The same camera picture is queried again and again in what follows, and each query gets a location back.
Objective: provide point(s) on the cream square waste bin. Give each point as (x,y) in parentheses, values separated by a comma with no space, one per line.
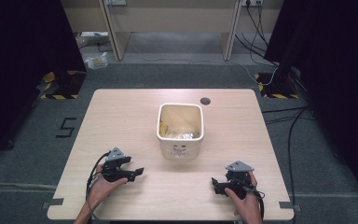
(180,146)

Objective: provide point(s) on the black stand base striped tape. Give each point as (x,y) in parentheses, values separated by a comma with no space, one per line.
(63,85)
(276,87)

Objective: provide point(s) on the person's right hand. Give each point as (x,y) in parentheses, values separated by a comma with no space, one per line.
(246,203)

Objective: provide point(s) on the black curtain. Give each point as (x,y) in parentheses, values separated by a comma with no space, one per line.
(338,77)
(18,62)

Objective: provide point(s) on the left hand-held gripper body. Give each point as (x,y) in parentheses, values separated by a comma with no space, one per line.
(115,166)

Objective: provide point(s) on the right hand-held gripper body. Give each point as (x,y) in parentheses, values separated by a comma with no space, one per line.
(238,179)

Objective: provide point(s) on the yellow wrapper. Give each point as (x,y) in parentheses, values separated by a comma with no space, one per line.
(162,127)

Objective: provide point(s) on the person's left hand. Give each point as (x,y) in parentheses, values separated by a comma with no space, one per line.
(103,187)

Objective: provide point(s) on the white wall socket strip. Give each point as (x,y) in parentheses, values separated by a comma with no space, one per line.
(251,2)

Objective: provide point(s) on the white desk with panel legs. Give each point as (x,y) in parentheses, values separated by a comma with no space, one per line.
(174,18)

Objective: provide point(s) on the clear plastic bag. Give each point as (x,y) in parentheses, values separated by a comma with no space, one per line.
(96,61)

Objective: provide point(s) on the white power strip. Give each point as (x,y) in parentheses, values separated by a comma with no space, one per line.
(93,35)

